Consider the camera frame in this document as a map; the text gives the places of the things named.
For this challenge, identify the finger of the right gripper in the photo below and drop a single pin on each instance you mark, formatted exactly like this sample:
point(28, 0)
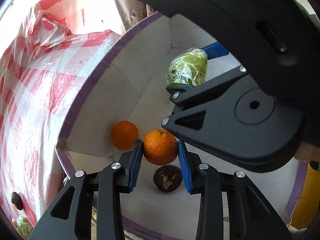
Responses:
point(215, 51)
point(226, 89)

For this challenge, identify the green fruit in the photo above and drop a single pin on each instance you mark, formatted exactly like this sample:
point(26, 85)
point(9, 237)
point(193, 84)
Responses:
point(23, 226)

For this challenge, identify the yellow-green fruit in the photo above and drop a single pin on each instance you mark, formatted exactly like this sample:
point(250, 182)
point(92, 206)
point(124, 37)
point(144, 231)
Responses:
point(188, 68)

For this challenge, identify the large dark passion fruit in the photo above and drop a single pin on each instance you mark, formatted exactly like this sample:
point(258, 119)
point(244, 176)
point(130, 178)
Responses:
point(167, 178)

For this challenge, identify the dark passion fruit back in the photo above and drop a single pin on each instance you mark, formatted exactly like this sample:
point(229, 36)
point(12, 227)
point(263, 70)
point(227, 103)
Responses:
point(17, 200)

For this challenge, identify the large front orange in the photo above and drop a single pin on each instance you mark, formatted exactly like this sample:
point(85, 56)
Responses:
point(124, 135)

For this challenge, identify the purple white cardboard box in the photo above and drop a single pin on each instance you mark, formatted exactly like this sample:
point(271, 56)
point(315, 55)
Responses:
point(129, 83)

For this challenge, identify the right brown curtain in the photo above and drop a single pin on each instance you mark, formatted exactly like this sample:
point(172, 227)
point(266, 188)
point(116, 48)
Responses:
point(129, 13)

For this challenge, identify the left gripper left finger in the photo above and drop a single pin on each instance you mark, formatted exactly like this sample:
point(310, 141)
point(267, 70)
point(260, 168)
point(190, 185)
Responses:
point(70, 214)

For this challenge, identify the red white checkered tablecloth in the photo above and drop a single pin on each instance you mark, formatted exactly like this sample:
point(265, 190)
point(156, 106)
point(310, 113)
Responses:
point(42, 70)

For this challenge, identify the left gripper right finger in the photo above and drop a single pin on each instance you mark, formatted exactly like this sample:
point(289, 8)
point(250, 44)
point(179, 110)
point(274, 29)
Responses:
point(251, 216)

